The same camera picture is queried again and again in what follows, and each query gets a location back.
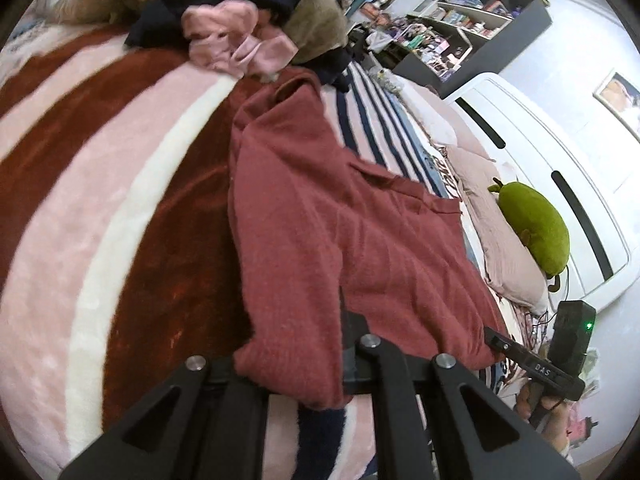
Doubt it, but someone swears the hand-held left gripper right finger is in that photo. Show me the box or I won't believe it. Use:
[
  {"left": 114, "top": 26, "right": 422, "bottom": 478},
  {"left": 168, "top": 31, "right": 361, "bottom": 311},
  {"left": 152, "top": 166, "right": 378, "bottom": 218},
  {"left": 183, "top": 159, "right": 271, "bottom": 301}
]
[{"left": 340, "top": 310, "right": 584, "bottom": 480}]

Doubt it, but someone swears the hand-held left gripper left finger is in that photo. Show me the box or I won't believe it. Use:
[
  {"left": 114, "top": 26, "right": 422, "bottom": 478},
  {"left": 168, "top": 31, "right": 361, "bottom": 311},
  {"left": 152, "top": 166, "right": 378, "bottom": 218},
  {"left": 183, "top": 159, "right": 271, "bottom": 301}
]
[{"left": 56, "top": 355, "right": 271, "bottom": 480}]

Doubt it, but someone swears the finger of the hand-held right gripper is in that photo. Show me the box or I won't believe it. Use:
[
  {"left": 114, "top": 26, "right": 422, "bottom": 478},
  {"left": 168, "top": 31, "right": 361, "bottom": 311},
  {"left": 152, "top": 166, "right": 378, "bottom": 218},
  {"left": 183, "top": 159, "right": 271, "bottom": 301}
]
[{"left": 483, "top": 326, "right": 524, "bottom": 365}]

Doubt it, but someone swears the red knit sweater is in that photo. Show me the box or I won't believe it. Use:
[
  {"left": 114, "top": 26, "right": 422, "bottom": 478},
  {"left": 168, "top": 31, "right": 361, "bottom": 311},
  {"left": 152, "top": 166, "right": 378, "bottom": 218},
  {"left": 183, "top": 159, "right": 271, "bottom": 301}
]
[{"left": 227, "top": 67, "right": 508, "bottom": 411}]

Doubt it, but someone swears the pile of dark clothes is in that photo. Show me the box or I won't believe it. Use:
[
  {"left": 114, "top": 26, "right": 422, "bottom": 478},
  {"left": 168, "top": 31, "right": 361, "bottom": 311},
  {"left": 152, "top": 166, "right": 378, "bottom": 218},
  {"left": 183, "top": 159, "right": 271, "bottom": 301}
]
[{"left": 346, "top": 24, "right": 372, "bottom": 61}]

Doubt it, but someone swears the person's right hand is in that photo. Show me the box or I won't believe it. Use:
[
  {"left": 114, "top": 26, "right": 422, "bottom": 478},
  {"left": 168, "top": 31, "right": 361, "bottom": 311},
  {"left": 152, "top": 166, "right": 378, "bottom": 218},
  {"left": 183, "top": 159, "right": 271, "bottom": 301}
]
[{"left": 515, "top": 384, "right": 572, "bottom": 444}]

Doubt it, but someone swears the green plush toy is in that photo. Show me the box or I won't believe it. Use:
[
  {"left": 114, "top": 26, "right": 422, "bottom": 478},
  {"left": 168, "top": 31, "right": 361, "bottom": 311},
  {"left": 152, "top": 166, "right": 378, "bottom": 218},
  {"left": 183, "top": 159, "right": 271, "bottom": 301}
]
[{"left": 487, "top": 177, "right": 571, "bottom": 291}]

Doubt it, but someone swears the white bed headboard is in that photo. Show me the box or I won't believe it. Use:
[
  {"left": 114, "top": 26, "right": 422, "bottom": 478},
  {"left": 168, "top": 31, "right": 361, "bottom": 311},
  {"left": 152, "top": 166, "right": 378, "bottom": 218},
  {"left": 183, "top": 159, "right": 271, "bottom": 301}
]
[{"left": 440, "top": 72, "right": 633, "bottom": 311}]

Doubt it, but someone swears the striped fleece blanket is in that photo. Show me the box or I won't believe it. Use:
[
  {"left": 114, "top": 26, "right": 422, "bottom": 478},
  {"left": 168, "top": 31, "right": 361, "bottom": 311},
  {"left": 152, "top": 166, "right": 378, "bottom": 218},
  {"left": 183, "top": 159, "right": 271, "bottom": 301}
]
[{"left": 0, "top": 0, "right": 526, "bottom": 480}]

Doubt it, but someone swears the clear plastic bag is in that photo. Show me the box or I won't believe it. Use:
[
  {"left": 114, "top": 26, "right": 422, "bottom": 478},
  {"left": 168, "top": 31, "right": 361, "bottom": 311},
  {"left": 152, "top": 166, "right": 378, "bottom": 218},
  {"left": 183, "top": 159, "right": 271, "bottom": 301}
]
[{"left": 372, "top": 67, "right": 402, "bottom": 94}]

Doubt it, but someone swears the dark grey bookshelf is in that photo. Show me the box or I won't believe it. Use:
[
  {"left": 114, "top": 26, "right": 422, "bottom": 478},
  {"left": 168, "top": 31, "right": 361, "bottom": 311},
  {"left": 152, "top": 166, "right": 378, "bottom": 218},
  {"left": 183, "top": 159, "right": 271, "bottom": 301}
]
[{"left": 390, "top": 0, "right": 553, "bottom": 99}]

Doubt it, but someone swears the mannequin head with wig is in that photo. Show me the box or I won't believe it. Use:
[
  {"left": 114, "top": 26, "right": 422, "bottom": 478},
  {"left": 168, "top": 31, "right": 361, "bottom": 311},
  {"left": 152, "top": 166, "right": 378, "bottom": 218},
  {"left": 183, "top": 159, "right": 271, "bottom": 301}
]
[{"left": 362, "top": 0, "right": 394, "bottom": 22}]

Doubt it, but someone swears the olive brown garment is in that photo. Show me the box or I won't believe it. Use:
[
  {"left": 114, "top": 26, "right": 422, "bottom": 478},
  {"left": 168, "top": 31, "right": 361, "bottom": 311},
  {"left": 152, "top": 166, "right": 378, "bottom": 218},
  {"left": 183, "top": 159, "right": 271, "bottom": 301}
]
[{"left": 235, "top": 0, "right": 349, "bottom": 66}]

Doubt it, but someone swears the pink crumpled garment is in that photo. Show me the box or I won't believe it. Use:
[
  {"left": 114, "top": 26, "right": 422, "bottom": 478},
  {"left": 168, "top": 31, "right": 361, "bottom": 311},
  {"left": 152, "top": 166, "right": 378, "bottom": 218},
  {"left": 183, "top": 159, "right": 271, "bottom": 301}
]
[{"left": 181, "top": 0, "right": 299, "bottom": 81}]

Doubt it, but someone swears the navy garment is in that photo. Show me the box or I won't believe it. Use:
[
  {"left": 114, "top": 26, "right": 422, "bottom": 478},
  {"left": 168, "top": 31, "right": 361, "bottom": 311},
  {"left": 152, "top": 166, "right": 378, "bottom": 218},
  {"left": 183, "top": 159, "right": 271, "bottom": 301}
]
[{"left": 124, "top": 0, "right": 353, "bottom": 93}]

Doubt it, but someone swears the black cable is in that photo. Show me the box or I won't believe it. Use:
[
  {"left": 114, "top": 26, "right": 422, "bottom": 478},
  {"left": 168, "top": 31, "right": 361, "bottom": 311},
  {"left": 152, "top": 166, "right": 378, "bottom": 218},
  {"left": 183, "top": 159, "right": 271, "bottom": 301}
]
[{"left": 530, "top": 265, "right": 574, "bottom": 341}]

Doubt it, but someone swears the framed wall picture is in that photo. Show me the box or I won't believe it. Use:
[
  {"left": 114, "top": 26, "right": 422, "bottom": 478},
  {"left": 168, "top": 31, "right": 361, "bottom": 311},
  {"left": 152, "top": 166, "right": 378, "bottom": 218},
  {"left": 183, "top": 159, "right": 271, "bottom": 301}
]
[{"left": 592, "top": 69, "right": 640, "bottom": 142}]

